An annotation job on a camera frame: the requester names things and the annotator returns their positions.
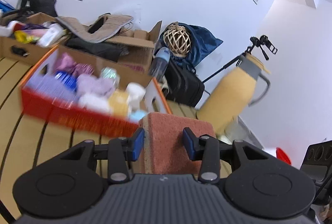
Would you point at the blue velvet bag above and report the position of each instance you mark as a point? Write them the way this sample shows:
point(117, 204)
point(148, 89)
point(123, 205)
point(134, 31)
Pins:
point(203, 43)

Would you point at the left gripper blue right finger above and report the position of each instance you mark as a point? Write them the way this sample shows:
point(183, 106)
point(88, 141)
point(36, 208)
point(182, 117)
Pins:
point(191, 143)

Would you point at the white bottle in box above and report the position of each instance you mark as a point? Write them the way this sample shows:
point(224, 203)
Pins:
point(53, 34)

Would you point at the lavender plush toy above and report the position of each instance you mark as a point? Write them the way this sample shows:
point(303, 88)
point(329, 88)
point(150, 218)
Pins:
point(89, 84)

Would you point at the light blue plush toy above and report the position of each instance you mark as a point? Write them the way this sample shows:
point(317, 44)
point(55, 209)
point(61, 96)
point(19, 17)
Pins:
point(136, 116)

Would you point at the clear drinking glass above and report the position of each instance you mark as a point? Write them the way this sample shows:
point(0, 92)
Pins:
point(234, 131)

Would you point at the woven rattan ball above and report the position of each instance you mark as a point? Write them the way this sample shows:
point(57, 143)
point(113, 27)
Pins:
point(177, 39)

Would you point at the red orange cardboard box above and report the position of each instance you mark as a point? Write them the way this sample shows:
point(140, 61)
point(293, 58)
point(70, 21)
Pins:
point(69, 114)

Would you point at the blue water bottle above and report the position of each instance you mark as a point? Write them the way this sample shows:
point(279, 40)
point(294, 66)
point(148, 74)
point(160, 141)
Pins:
point(160, 63)

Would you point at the red beige sponge brick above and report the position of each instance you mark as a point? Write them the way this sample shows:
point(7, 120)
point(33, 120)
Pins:
point(163, 151)

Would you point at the mint green scrunchie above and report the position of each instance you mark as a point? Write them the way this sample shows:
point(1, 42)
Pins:
point(110, 73)

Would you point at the black clothing in box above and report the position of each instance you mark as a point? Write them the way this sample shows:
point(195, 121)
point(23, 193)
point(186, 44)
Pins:
point(104, 50)

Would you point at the small brown cardboard box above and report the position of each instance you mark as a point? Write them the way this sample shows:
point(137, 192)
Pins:
point(25, 48)

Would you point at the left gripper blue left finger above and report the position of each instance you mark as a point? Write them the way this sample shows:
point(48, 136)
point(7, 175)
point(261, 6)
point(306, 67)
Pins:
point(137, 143)

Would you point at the white foam cylinder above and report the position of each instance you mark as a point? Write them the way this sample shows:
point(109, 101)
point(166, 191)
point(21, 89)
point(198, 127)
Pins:
point(136, 94)

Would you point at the yellow white plush toy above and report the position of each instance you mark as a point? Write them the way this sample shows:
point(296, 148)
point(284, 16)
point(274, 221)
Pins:
point(116, 104)

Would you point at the red bucket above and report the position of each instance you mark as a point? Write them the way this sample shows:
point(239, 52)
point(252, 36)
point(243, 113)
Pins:
point(281, 155)

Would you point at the large brown cardboard box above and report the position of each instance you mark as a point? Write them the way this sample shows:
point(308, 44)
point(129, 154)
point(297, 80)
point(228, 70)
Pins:
point(141, 45)

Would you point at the purple satin scrunchie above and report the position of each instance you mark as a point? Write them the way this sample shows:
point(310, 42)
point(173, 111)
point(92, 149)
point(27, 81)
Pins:
point(68, 65)

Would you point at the black suitcase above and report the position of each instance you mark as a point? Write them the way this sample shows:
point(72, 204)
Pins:
point(184, 87)

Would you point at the yellow thermos jug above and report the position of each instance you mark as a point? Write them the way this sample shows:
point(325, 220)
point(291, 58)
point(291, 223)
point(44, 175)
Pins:
point(234, 93)

